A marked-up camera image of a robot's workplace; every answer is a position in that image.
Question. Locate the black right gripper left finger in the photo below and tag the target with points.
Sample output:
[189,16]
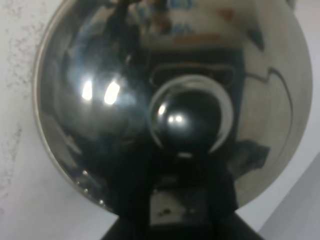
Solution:
[136,167]

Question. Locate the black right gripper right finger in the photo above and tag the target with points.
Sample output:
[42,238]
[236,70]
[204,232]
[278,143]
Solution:
[208,197]

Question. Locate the stainless steel teapot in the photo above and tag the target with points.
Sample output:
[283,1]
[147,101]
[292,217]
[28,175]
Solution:
[230,78]

